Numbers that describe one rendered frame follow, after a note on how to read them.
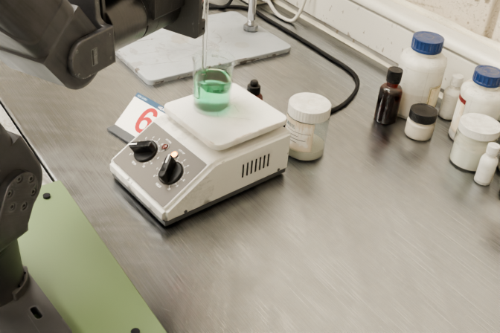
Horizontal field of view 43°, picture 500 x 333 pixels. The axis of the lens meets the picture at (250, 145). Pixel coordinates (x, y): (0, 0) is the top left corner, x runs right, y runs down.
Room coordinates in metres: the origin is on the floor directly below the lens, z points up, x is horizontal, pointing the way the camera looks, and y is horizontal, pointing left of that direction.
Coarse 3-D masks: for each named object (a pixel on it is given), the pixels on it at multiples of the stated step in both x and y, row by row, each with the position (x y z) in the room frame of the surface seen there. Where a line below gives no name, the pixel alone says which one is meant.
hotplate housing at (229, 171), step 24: (168, 120) 0.69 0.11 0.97; (192, 144) 0.65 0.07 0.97; (240, 144) 0.65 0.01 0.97; (264, 144) 0.66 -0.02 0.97; (288, 144) 0.69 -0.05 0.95; (120, 168) 0.64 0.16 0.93; (216, 168) 0.61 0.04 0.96; (240, 168) 0.64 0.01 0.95; (264, 168) 0.67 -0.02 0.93; (144, 192) 0.60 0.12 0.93; (192, 192) 0.59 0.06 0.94; (216, 192) 0.61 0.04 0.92; (240, 192) 0.64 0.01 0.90; (168, 216) 0.56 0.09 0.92
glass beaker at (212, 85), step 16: (208, 48) 0.73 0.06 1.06; (224, 48) 0.73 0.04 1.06; (208, 64) 0.73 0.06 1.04; (224, 64) 0.73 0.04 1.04; (208, 80) 0.68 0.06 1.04; (224, 80) 0.69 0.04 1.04; (208, 96) 0.68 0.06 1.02; (224, 96) 0.69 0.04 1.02; (208, 112) 0.68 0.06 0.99; (224, 112) 0.69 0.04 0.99
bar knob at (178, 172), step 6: (168, 156) 0.62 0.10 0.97; (168, 162) 0.61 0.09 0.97; (174, 162) 0.62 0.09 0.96; (162, 168) 0.60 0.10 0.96; (168, 168) 0.60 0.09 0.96; (174, 168) 0.61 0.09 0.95; (180, 168) 0.61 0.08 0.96; (162, 174) 0.59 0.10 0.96; (168, 174) 0.60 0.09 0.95; (174, 174) 0.60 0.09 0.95; (180, 174) 0.60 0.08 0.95; (162, 180) 0.59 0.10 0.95; (168, 180) 0.60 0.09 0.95; (174, 180) 0.60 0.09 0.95
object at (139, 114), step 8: (136, 104) 0.80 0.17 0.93; (144, 104) 0.79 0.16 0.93; (128, 112) 0.79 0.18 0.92; (136, 112) 0.78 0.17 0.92; (144, 112) 0.78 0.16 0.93; (152, 112) 0.78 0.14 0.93; (160, 112) 0.77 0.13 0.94; (120, 120) 0.78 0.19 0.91; (128, 120) 0.78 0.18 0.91; (136, 120) 0.77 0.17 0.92; (144, 120) 0.77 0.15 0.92; (152, 120) 0.76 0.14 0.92; (136, 128) 0.76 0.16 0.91; (144, 128) 0.76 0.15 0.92
